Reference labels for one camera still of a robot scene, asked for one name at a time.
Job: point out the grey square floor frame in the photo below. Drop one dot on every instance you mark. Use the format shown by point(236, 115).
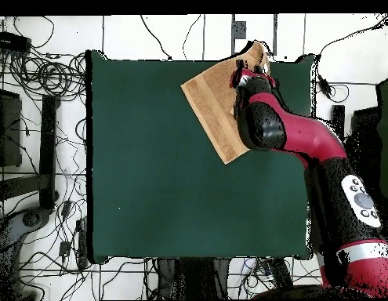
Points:
point(232, 34)

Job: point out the small grey box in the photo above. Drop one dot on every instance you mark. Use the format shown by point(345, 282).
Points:
point(240, 30)

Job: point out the black power adapter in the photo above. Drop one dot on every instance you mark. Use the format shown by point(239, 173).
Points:
point(324, 86)
point(64, 248)

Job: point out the black box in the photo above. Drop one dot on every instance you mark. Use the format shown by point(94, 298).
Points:
point(366, 147)
point(8, 131)

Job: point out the grey tripod base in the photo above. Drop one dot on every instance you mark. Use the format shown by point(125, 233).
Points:
point(30, 219)

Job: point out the black power strip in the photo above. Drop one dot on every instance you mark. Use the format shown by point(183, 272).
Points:
point(279, 272)
point(10, 42)

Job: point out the dark green tablecloth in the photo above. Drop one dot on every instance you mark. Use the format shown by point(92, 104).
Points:
point(134, 125)

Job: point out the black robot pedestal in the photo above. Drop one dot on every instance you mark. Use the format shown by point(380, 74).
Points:
point(193, 279)

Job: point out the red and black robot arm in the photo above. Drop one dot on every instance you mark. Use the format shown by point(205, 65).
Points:
point(309, 134)

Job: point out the tan terry towel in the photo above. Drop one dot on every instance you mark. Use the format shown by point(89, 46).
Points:
point(212, 100)

